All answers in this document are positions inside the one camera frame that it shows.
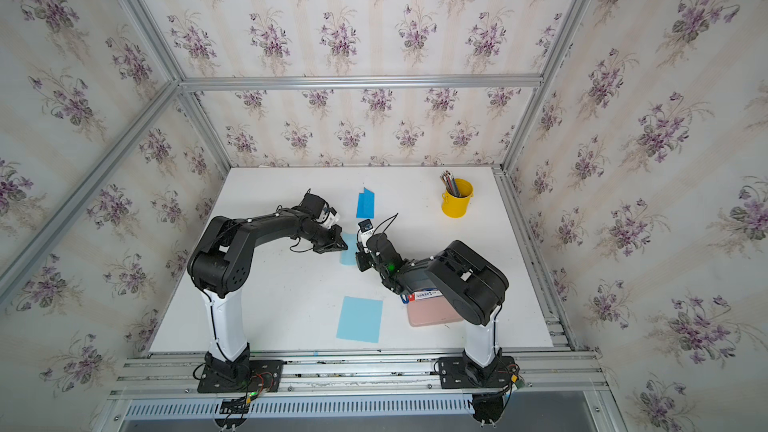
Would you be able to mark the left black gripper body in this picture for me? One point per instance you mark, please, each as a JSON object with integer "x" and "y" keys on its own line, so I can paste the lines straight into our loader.
{"x": 324, "y": 241}

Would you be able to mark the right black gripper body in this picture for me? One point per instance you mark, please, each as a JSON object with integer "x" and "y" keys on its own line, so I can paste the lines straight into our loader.
{"x": 365, "y": 261}

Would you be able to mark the light blue paper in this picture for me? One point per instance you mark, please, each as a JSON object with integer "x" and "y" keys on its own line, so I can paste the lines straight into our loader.
{"x": 348, "y": 256}
{"x": 360, "y": 320}

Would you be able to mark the bright blue square paper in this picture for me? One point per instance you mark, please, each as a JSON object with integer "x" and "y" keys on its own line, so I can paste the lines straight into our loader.
{"x": 365, "y": 205}

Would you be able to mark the light blue front paper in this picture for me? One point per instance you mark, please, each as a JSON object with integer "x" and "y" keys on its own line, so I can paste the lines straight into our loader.
{"x": 360, "y": 320}

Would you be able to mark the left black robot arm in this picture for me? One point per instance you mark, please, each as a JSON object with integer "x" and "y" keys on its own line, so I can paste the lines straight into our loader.
{"x": 221, "y": 264}

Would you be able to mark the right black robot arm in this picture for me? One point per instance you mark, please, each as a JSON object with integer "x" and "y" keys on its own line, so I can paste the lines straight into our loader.
{"x": 472, "y": 286}

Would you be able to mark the pink eraser case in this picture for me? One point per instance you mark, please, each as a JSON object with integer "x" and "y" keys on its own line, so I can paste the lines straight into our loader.
{"x": 431, "y": 311}

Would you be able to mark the yellow pencil cup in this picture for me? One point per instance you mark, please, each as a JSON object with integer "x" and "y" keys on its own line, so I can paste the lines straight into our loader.
{"x": 457, "y": 206}

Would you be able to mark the colored pencils bundle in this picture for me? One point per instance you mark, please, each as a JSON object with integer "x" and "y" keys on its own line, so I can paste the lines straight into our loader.
{"x": 450, "y": 183}

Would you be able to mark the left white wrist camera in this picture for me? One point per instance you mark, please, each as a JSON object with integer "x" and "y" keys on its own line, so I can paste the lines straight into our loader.
{"x": 328, "y": 217}

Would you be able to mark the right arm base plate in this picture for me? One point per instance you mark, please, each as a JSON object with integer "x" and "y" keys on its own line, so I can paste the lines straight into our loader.
{"x": 461, "y": 373}

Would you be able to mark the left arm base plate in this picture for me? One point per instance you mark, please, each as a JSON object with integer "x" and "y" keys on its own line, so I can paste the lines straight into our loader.
{"x": 257, "y": 376}

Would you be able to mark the white vented cable duct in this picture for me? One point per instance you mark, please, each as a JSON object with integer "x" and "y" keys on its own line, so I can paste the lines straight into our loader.
{"x": 301, "y": 407}

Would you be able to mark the aluminium front rail frame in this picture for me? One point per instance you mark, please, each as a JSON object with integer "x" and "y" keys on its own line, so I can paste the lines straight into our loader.
{"x": 170, "y": 376}

